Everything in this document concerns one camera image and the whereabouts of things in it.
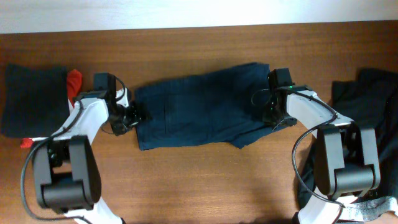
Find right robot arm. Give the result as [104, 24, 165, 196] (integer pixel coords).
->
[262, 68, 381, 223]

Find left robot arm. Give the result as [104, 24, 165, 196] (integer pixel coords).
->
[23, 73, 147, 223]

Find red and white folded garment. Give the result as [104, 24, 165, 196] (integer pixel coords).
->
[20, 69, 83, 149]

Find dark blue shorts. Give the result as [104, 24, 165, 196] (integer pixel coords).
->
[134, 63, 283, 151]

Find black folded cloth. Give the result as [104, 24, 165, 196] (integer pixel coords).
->
[1, 64, 70, 138]

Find pile of dark clothes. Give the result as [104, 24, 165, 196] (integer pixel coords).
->
[297, 67, 398, 224]

